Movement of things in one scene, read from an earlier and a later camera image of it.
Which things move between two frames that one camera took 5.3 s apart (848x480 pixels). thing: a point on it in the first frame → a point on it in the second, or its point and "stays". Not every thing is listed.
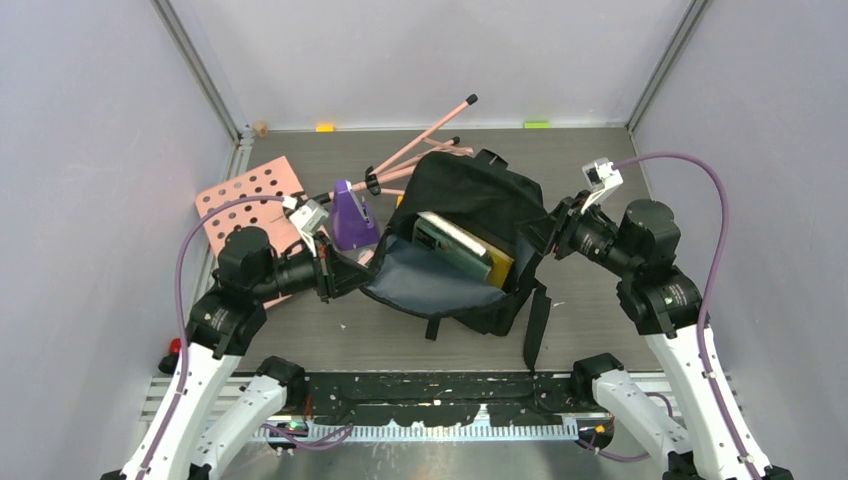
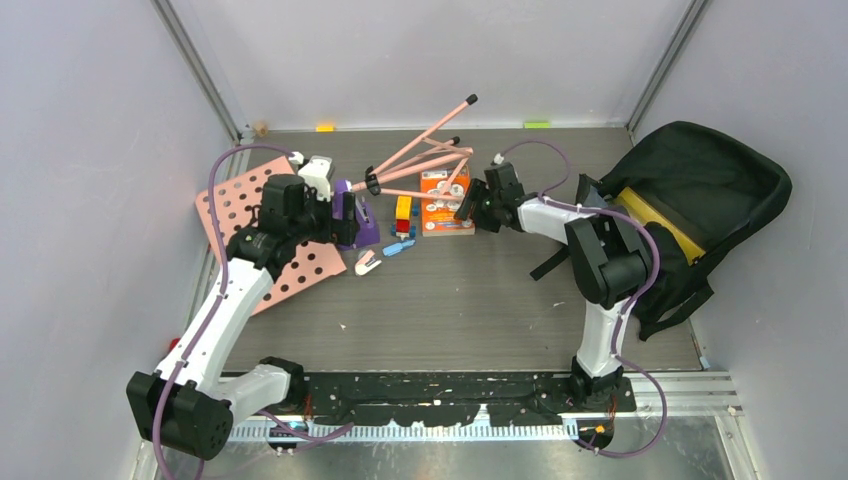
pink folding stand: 375,178 stays
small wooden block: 260,129 stays
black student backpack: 456,251 → 711,186
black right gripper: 566,226 → 475,189
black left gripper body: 321,243 → 328,228
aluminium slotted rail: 419,433 stays
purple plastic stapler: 354,223 stays
